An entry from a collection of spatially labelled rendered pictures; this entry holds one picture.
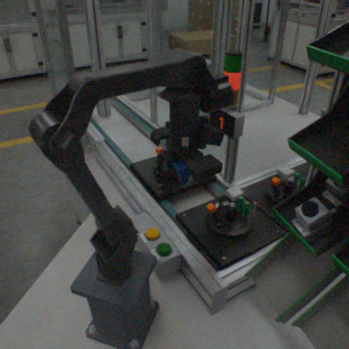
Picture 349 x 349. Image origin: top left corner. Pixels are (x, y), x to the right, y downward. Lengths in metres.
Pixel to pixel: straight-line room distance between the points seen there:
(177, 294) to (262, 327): 0.24
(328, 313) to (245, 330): 0.23
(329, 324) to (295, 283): 0.11
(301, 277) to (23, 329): 0.70
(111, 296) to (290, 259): 0.41
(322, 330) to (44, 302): 0.70
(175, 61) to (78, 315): 0.69
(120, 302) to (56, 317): 0.30
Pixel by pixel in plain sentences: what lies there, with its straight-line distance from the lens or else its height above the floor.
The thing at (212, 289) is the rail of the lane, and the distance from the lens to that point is 0.83.
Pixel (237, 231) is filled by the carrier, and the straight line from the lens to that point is 0.93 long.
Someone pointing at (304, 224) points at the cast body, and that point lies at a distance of 0.62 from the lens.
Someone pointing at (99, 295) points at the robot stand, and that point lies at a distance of 0.71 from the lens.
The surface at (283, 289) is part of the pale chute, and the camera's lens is 0.79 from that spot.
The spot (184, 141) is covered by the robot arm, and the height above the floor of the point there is 1.34.
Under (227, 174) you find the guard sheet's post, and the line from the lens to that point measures 1.15.
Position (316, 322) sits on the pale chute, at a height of 1.02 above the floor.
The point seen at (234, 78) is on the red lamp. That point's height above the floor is 1.35.
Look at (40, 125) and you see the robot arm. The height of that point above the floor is 1.44.
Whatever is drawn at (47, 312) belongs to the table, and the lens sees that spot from 0.97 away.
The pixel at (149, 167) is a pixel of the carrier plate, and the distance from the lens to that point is 1.22.
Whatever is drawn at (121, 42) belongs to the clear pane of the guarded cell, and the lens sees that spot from 2.03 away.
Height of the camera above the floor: 1.63
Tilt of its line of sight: 34 degrees down
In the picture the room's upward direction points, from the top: straight up
